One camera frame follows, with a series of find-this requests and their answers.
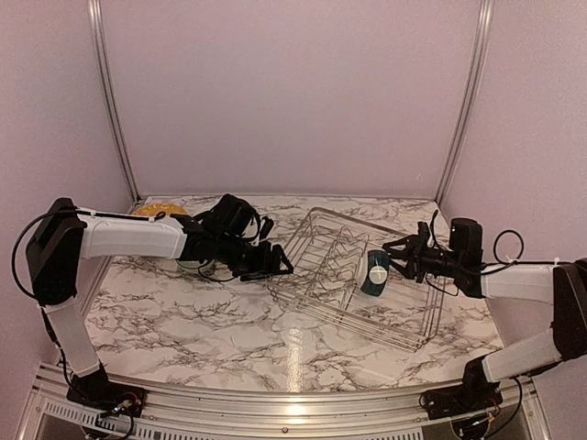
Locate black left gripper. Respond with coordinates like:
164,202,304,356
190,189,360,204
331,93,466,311
216,233,294,282

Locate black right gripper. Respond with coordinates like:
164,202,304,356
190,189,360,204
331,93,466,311
382,233,462,283

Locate dark teal mug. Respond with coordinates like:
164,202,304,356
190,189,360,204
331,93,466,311
355,249,390,297

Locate pale green bowl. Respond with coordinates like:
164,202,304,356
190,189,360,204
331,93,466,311
176,260,215,273

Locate yellow polka dot plate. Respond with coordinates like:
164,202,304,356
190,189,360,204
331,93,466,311
133,203,188,217

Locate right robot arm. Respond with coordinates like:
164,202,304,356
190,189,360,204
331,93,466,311
383,217,586,411

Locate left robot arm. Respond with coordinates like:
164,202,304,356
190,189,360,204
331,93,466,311
16,194,294,408

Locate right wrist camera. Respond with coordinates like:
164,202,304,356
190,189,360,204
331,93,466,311
417,210,439,248

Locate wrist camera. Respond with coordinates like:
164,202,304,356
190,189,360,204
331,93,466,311
417,210,439,248
259,216,274,241

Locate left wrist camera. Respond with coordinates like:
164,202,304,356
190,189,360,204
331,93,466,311
259,216,274,241

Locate metal wire dish rack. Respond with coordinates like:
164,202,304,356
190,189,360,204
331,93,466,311
267,207,444,352

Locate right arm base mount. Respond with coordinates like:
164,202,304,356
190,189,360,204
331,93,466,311
418,384,503,420

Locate right aluminium frame post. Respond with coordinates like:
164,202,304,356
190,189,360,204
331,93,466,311
435,0,494,207

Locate aluminium frame post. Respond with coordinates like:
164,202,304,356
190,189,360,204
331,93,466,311
87,0,141,204
435,0,494,207

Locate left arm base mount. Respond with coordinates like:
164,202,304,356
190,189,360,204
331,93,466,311
67,383,147,418

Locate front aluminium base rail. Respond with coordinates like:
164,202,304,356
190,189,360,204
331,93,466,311
27,366,551,440

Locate left aluminium frame post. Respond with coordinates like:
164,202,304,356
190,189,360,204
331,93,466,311
87,0,141,204

